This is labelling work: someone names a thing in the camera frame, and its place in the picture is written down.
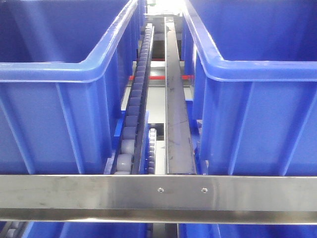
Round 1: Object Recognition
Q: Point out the stainless steel shelf rack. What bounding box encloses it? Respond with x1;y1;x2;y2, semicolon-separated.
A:
0;175;317;225

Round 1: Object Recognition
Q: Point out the grey roller conveyor track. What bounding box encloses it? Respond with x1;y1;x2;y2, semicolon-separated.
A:
111;23;154;175

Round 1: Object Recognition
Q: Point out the right blue storage bin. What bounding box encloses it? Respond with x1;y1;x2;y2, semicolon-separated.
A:
184;0;317;176

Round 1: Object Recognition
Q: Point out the blue storage bin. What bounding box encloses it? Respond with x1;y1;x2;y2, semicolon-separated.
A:
0;0;145;174
184;0;317;176

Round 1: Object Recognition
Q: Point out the left blue storage bin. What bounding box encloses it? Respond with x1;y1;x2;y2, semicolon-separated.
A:
0;0;145;174

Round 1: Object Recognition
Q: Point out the steel divider rail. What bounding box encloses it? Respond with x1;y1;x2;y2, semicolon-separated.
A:
164;17;197;175

